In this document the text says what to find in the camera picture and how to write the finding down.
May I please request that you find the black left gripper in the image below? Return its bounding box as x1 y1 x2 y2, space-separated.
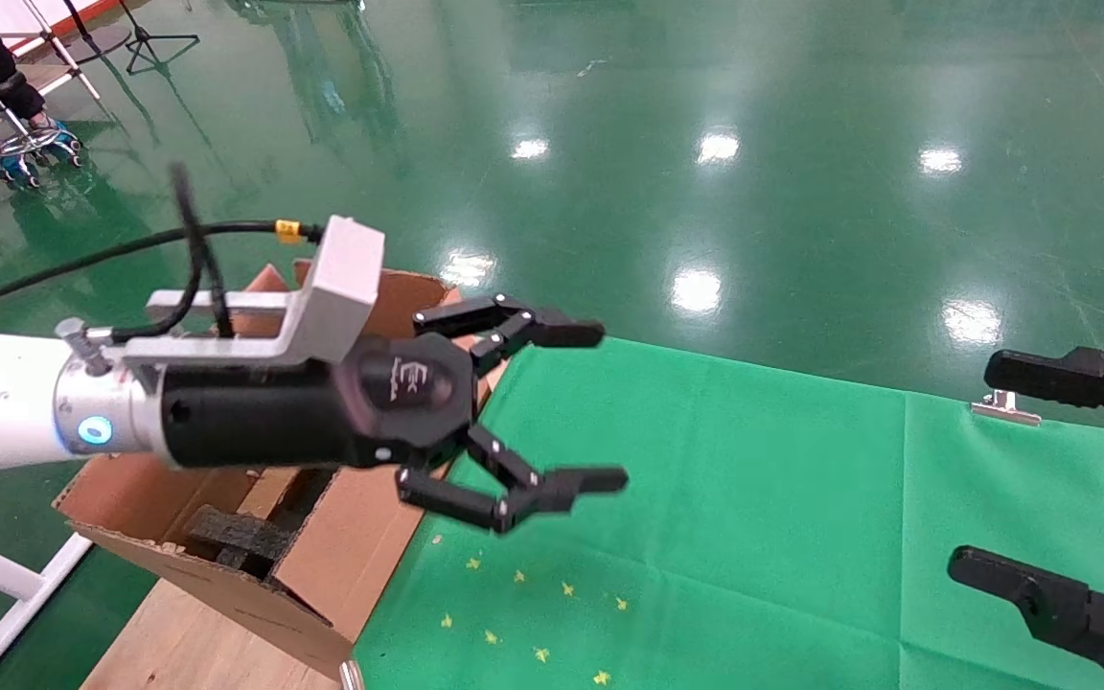
159 293 630 535

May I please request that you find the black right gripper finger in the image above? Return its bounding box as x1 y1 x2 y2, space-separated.
981 347 1104 459
947 546 1104 690

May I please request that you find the brown cardboard piece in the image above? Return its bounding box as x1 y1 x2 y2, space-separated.
234 466 313 523

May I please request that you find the large open brown carton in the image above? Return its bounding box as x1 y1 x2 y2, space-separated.
52 259 515 679

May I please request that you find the green table cloth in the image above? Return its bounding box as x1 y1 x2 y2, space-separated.
351 335 1104 690

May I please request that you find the black foam block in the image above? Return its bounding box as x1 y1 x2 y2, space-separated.
190 506 296 568

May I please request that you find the black tripod stand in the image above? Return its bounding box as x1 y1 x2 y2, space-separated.
116 0 200 76

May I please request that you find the black pole stand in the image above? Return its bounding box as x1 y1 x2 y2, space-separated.
58 0 131 64

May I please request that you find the chrome stool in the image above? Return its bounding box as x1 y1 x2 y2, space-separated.
0 96 83 191

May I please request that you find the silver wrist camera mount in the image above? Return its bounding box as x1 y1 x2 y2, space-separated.
54 216 387 394

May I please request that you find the looped black cable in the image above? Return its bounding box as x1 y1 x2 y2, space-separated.
111 161 235 344

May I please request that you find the black cable with yellow tag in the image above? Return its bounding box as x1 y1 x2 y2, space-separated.
0 218 325 319

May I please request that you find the white tube frame table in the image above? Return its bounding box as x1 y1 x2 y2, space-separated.
0 0 103 102

